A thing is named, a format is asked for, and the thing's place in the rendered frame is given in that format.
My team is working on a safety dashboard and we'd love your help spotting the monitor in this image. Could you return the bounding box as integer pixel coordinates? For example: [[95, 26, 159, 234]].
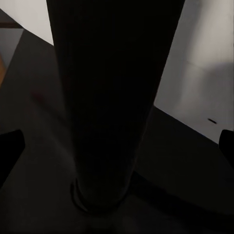
[[0, 0, 234, 230]]

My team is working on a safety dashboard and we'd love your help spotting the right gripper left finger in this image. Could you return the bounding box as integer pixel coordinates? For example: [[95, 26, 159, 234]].
[[0, 130, 25, 188]]

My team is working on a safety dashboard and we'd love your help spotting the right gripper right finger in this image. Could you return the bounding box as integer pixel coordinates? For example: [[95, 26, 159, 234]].
[[218, 130, 234, 169]]

